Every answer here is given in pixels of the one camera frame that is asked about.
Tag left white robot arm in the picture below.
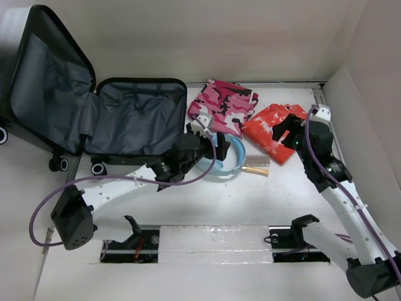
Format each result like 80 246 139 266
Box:
51 127 231 250

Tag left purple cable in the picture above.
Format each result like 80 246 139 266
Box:
29 114 217 246

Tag black space-print suitcase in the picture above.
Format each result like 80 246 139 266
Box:
1 5 187 175

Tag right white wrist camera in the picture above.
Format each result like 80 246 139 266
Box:
310 104 331 125

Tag light blue headphones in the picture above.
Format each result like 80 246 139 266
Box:
194 134 246 182

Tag orange white tie-dye garment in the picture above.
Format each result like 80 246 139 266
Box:
241 103 308 165

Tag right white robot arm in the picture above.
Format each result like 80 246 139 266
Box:
273 114 400 298

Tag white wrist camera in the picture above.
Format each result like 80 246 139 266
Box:
310 104 331 125
190 112 213 136

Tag pink camouflage garment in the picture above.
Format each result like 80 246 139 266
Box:
187 80 259 137

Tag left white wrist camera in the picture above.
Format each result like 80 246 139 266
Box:
190 112 213 136

